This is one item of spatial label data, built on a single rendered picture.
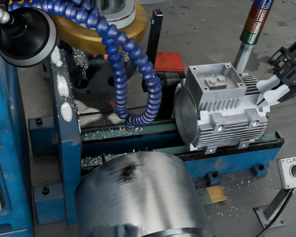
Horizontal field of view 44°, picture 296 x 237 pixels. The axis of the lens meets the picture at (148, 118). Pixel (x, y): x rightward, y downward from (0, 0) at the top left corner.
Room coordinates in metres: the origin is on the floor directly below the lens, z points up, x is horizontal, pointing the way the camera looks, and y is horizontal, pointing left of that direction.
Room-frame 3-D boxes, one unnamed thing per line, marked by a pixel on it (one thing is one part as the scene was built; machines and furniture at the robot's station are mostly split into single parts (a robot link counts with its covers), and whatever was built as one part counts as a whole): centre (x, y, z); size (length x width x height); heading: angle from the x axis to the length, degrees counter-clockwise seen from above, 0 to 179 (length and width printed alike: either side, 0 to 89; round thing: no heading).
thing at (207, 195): (0.59, -0.18, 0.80); 0.21 x 0.05 x 0.01; 114
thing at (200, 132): (0.75, -0.19, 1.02); 0.20 x 0.19 x 0.19; 114
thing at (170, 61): (1.21, -0.03, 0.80); 0.15 x 0.12 x 0.01; 103
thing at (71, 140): (0.57, 0.23, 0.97); 0.30 x 0.11 x 0.34; 23
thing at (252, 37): (1.12, -0.29, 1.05); 0.06 x 0.06 x 0.04
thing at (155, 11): (0.81, 0.02, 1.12); 0.04 x 0.03 x 0.26; 113
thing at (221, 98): (0.73, -0.15, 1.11); 0.12 x 0.11 x 0.07; 114
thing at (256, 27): (1.12, -0.29, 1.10); 0.06 x 0.06 x 0.04
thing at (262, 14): (1.12, -0.29, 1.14); 0.06 x 0.06 x 0.04
